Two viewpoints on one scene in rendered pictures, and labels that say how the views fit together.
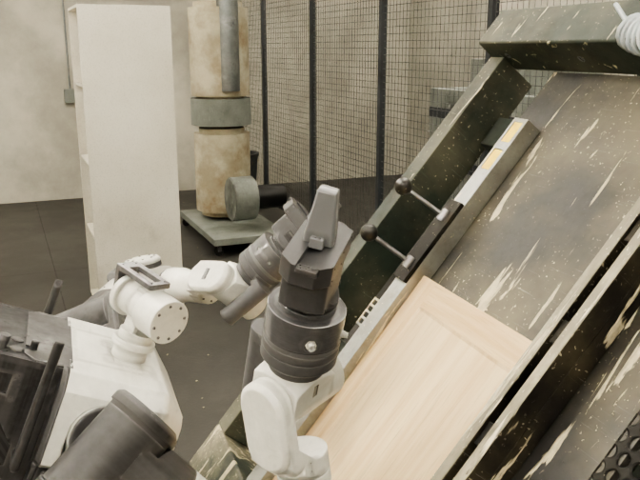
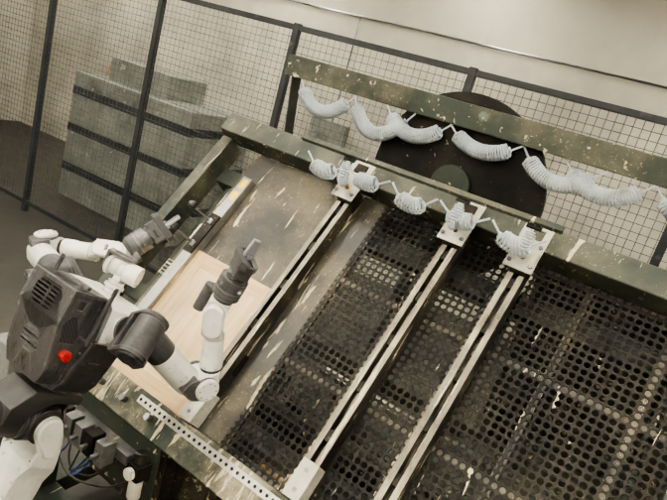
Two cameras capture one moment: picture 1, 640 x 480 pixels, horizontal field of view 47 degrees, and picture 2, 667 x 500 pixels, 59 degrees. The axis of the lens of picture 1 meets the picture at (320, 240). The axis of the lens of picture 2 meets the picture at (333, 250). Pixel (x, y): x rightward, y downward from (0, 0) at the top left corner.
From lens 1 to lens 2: 1.19 m
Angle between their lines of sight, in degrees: 39
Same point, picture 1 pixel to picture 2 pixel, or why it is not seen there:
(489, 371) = (245, 298)
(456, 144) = (205, 179)
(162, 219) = not seen: outside the picture
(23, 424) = (85, 325)
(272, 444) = (216, 327)
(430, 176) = (191, 194)
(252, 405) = (210, 313)
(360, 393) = (169, 308)
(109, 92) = not seen: outside the picture
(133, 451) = (160, 333)
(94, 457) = (147, 336)
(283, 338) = (230, 290)
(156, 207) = not seen: outside the picture
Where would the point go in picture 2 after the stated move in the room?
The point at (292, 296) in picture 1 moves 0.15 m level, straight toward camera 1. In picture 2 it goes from (240, 276) to (267, 298)
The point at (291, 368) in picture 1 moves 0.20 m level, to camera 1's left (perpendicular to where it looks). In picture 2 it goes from (230, 300) to (166, 301)
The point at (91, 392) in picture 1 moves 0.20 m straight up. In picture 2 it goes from (120, 311) to (132, 247)
